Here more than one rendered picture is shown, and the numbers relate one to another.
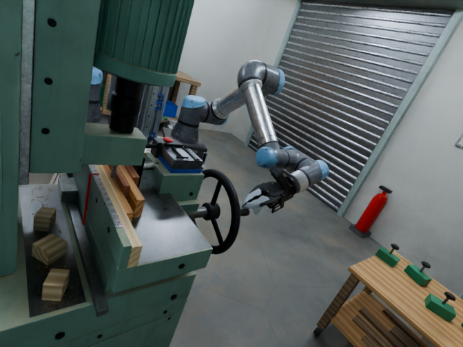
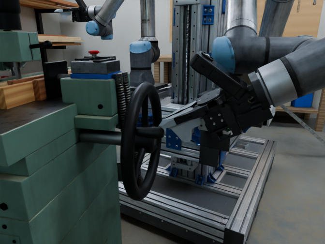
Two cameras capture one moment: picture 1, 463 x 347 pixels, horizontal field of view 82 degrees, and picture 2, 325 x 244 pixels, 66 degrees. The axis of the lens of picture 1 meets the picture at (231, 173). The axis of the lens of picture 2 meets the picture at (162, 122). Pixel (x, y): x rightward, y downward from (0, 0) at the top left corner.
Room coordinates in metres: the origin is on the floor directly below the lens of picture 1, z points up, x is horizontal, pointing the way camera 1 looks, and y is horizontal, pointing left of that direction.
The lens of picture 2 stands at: (0.51, -0.49, 1.05)
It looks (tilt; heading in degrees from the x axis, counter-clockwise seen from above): 18 degrees down; 57
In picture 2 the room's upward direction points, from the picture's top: straight up
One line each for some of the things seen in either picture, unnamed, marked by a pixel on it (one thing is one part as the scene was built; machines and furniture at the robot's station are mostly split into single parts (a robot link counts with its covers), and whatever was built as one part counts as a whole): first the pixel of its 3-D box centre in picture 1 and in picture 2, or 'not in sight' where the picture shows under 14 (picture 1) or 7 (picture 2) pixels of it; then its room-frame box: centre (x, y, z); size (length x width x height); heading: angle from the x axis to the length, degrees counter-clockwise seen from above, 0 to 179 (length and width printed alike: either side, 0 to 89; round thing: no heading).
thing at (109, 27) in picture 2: not in sight; (105, 30); (1.08, 1.03, 1.12); 0.11 x 0.08 x 0.11; 42
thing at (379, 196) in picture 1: (372, 211); not in sight; (2.81, -1.63, 0.30); 0.19 x 0.18 x 0.60; 132
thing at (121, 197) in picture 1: (95, 157); not in sight; (0.66, 0.38, 0.92); 0.59 x 0.02 x 0.04; 45
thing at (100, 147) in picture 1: (108, 146); (7, 49); (0.54, 0.28, 1.03); 0.14 x 0.07 x 0.09; 135
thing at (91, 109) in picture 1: (84, 106); (140, 75); (1.17, 0.75, 0.87); 0.15 x 0.15 x 0.10
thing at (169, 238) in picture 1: (141, 189); (72, 106); (0.67, 0.23, 0.87); 0.61 x 0.30 x 0.06; 45
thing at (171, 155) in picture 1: (177, 154); (98, 65); (0.73, 0.17, 0.99); 0.13 x 0.11 x 0.06; 45
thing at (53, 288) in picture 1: (56, 284); not in sight; (0.34, 0.23, 0.82); 0.04 x 0.03 x 0.04; 19
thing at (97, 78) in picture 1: (87, 81); (140, 53); (1.18, 0.76, 0.98); 0.13 x 0.12 x 0.14; 42
